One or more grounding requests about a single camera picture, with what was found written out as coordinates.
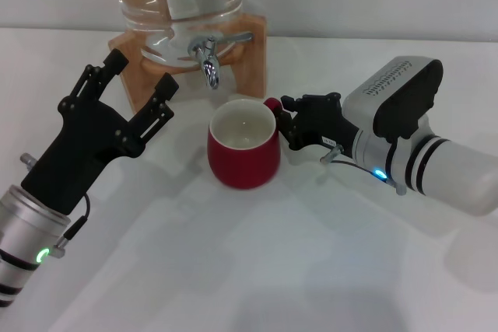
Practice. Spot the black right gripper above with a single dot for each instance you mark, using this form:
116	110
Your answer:
323	124

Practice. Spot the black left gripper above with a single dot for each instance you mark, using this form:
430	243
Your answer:
78	141

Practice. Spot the red ceramic cup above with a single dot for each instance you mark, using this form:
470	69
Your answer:
245	165

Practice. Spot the chrome dispenser faucet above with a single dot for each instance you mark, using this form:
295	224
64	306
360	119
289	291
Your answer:
210	69

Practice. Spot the wooden dispenser stand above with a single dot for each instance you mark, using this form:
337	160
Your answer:
254	60

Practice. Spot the glass water dispenser jar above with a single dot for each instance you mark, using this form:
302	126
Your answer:
194	1

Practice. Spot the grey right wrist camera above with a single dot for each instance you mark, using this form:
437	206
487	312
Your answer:
397	95

